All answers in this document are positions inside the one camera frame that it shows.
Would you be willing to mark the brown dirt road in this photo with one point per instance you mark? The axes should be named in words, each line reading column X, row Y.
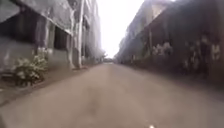
column 113, row 100

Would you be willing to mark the grey pole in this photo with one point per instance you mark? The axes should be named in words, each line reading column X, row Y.
column 79, row 40

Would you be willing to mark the robot's own part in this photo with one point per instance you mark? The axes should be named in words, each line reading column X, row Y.
column 151, row 126

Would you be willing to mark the green bush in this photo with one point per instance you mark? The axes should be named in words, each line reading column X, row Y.
column 30, row 70

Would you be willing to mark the grey concrete building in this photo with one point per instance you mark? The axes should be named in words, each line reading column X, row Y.
column 20, row 50

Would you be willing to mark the dark wall with graffiti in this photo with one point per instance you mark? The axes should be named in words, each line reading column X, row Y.
column 180, row 43

